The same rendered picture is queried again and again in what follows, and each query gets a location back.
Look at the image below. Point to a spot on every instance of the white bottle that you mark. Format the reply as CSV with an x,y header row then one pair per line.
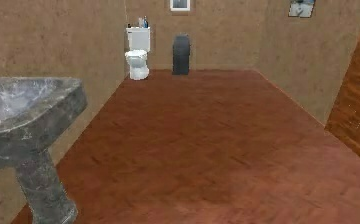
x,y
140,22

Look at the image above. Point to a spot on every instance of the white framed picture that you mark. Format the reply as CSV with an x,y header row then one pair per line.
x,y
180,4

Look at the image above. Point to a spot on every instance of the brown wooden door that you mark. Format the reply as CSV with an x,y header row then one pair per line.
x,y
354,100

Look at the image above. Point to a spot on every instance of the grey marble pedestal sink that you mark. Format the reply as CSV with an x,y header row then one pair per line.
x,y
24,133

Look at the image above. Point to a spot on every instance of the black metal trash can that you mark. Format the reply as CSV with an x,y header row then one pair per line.
x,y
181,55

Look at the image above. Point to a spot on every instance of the white toilet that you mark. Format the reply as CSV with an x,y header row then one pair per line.
x,y
138,50

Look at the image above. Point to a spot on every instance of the blue bottle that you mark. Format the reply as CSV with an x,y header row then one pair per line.
x,y
146,22

